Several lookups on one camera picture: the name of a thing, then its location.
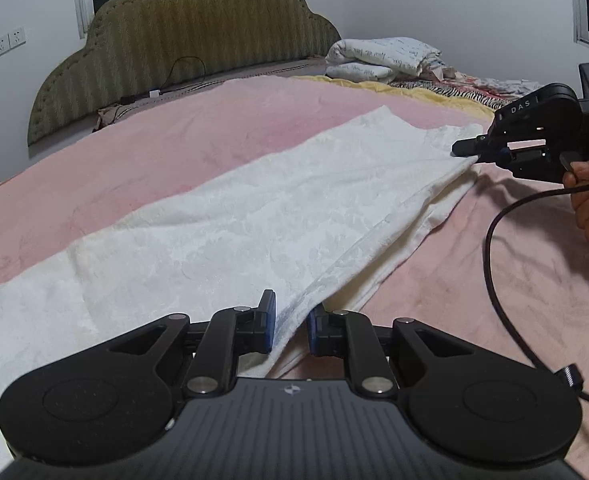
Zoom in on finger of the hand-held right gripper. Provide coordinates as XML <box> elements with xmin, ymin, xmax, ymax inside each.
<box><xmin>451</xmin><ymin>134</ymin><xmax>513</xmax><ymax>161</ymax></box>
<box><xmin>479</xmin><ymin>146</ymin><xmax>546</xmax><ymax>177</ymax></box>

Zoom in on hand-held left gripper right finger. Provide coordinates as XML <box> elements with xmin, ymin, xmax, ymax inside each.
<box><xmin>307</xmin><ymin>306</ymin><xmax>476</xmax><ymax>399</ymax></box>

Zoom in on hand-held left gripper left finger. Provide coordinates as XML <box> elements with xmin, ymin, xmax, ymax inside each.
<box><xmin>108</xmin><ymin>289</ymin><xmax>276</xmax><ymax>399</ymax></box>

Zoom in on white pants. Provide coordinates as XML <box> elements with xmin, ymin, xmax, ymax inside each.
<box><xmin>0</xmin><ymin>105</ymin><xmax>486</xmax><ymax>477</ymax></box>

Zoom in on person's right hand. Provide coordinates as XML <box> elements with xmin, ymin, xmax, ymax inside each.
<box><xmin>562</xmin><ymin>152</ymin><xmax>589</xmax><ymax>247</ymax></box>

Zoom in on zebra striped blanket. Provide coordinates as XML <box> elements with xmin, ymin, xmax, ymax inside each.
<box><xmin>387</xmin><ymin>79</ymin><xmax>530</xmax><ymax>111</ymax></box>

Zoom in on yellow blanket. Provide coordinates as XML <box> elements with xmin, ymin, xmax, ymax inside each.
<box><xmin>294</xmin><ymin>75</ymin><xmax>498</xmax><ymax>121</ymax></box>

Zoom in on red floral bedsheet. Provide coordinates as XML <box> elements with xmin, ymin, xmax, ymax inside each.
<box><xmin>422</xmin><ymin>62</ymin><xmax>543</xmax><ymax>98</ymax></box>

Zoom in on folded white printed quilt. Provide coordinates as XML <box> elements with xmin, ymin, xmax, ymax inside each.
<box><xmin>325</xmin><ymin>36</ymin><xmax>444</xmax><ymax>83</ymax></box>

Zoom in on pink blanket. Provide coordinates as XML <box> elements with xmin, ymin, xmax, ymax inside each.
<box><xmin>0</xmin><ymin>76</ymin><xmax>589</xmax><ymax>480</ymax></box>

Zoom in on olive padded headboard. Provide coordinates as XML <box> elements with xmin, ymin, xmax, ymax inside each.
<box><xmin>27</xmin><ymin>0</ymin><xmax>343</xmax><ymax>148</ymax></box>

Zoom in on thick black gripper cable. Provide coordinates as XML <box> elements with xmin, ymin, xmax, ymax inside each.
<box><xmin>485</xmin><ymin>182</ymin><xmax>589</xmax><ymax>408</ymax></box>

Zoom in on thin black charger cable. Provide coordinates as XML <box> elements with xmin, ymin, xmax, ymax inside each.
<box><xmin>109</xmin><ymin>56</ymin><xmax>225</xmax><ymax>121</ymax></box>

